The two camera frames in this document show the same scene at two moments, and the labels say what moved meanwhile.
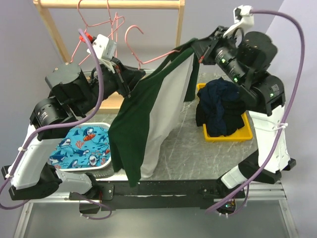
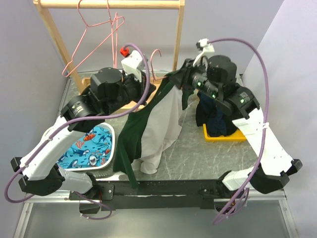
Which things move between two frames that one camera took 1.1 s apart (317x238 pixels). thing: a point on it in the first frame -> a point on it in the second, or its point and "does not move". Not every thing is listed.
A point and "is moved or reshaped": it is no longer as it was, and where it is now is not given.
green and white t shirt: x=153 y=107 is moved or reshaped
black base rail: x=155 y=194 does not move
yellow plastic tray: x=243 y=133 does not move
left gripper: x=125 y=76 -> x=141 y=87
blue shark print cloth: x=84 y=146 does not move
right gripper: x=205 y=46 -> x=183 y=76
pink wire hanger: x=139 y=61 -> x=152 y=66
